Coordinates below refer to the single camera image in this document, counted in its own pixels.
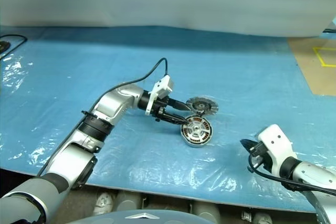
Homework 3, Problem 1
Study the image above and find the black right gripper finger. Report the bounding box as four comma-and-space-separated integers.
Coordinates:
239, 139, 259, 153

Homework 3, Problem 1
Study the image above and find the blue plastic table sheet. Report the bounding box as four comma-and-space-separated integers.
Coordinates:
0, 24, 336, 213

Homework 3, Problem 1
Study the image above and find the silver spoked motor cap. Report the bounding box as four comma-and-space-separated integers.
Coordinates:
181, 115, 214, 142

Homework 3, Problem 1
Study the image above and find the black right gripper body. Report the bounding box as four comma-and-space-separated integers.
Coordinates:
249, 142, 272, 170

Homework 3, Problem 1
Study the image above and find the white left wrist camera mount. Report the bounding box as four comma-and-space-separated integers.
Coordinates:
145, 74, 175, 116

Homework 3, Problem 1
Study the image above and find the copper wound stator disc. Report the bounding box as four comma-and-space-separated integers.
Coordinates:
180, 117, 215, 147

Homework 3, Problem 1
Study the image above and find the grey robot torso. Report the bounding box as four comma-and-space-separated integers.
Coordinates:
70, 209, 208, 224

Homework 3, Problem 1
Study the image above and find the thin black cable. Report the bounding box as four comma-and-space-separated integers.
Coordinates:
0, 34, 28, 60

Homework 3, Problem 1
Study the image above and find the pale white rounded shape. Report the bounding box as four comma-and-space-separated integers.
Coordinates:
93, 191, 115, 216

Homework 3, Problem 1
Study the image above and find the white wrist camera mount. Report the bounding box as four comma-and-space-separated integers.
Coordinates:
145, 74, 175, 116
256, 123, 298, 180

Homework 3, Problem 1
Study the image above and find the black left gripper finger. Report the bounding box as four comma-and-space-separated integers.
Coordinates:
162, 111, 188, 125
167, 98, 188, 112

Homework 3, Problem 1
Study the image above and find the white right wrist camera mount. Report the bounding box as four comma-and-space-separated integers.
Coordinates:
256, 123, 298, 180

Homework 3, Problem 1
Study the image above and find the silver rotor disc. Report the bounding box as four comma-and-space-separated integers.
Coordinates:
186, 95, 219, 116

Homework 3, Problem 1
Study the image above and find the pale grey rounded shape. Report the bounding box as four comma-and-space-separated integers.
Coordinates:
251, 211, 274, 224
115, 190, 144, 212
194, 202, 222, 223

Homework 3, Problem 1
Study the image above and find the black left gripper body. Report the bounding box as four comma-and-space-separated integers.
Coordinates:
153, 97, 171, 121

